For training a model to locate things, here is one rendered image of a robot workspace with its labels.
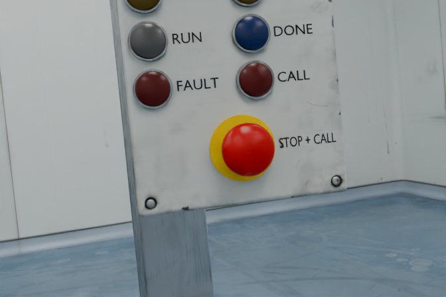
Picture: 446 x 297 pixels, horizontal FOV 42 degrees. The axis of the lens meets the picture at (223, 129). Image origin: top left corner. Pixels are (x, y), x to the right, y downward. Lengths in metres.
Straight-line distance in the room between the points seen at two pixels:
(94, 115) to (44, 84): 0.40
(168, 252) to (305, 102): 0.18
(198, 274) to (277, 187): 0.12
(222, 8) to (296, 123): 0.11
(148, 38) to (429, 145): 4.51
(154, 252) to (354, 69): 4.50
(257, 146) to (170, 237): 0.14
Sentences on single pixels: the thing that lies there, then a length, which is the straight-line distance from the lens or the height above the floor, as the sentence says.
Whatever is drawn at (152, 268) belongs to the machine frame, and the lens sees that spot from 0.53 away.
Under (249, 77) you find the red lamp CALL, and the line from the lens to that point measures 0.45.
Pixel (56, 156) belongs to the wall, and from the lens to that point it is 4.25.
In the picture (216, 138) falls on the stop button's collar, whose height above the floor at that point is 0.89.
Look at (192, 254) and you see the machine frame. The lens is 0.53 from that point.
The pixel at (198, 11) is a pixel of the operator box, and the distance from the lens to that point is 0.46.
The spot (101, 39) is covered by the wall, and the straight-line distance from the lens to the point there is 4.30.
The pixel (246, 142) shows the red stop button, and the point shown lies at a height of 0.89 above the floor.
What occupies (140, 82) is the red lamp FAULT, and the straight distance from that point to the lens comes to 0.44.
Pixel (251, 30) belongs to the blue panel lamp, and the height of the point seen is 0.97.
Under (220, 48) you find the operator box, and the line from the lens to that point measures 0.46.
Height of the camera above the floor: 0.92
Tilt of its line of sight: 3 degrees down
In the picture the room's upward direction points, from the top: 5 degrees counter-clockwise
